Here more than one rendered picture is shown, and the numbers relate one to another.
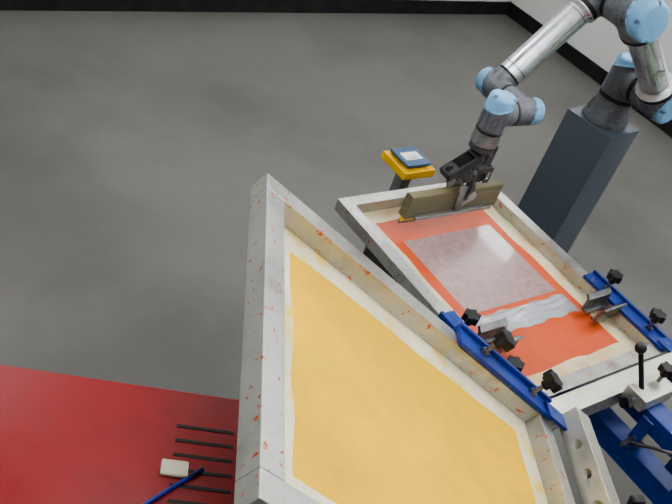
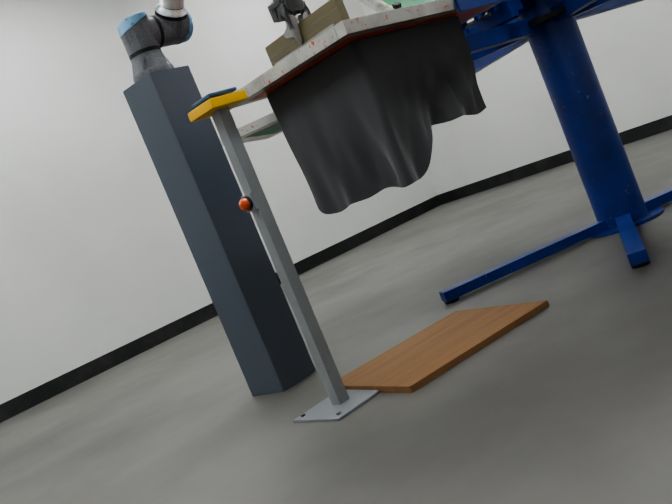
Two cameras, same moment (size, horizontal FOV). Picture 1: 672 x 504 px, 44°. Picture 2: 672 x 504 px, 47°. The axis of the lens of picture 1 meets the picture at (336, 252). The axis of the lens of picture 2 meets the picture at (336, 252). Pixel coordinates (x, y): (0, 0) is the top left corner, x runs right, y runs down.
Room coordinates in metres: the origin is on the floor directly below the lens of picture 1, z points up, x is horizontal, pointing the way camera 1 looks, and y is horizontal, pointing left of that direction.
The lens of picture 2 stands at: (2.01, 2.11, 0.60)
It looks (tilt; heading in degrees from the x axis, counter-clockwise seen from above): 4 degrees down; 275
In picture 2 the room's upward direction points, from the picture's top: 22 degrees counter-clockwise
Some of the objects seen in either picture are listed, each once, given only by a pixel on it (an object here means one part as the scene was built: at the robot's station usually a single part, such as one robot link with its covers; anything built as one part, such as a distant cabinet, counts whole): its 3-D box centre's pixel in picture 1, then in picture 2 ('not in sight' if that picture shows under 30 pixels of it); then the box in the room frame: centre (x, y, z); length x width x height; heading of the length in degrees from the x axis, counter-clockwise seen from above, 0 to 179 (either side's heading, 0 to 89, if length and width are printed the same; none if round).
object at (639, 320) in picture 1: (622, 315); not in sight; (1.90, -0.80, 0.98); 0.30 x 0.05 x 0.07; 45
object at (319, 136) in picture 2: not in sight; (336, 136); (2.08, -0.23, 0.74); 0.45 x 0.03 x 0.43; 135
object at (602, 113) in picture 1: (610, 106); (150, 65); (2.61, -0.68, 1.25); 0.15 x 0.15 x 0.10
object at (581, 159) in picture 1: (528, 256); (221, 233); (2.61, -0.68, 0.60); 0.18 x 0.18 x 1.20; 52
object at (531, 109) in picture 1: (519, 108); not in sight; (2.15, -0.34, 1.34); 0.11 x 0.11 x 0.08; 42
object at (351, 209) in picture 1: (497, 277); (371, 46); (1.87, -0.44, 0.97); 0.79 x 0.58 x 0.04; 45
